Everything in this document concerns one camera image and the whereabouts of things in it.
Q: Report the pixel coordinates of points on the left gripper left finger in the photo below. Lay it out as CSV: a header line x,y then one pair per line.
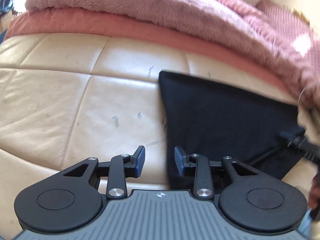
x,y
76,196

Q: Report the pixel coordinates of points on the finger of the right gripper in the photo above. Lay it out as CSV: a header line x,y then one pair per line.
x,y
305,148

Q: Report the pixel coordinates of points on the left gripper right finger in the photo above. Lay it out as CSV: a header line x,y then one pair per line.
x,y
246,197

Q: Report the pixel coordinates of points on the black pants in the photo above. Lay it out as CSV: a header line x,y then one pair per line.
x,y
215,120

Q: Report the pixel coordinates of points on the person right hand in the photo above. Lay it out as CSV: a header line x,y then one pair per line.
x,y
314,193

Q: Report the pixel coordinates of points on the beige leather mattress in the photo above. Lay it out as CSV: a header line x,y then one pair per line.
x,y
66,97

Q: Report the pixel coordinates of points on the salmon pink bed sheet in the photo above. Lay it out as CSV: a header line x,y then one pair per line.
x,y
81,21

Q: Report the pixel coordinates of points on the fluffy pink blanket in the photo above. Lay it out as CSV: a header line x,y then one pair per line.
x,y
231,23

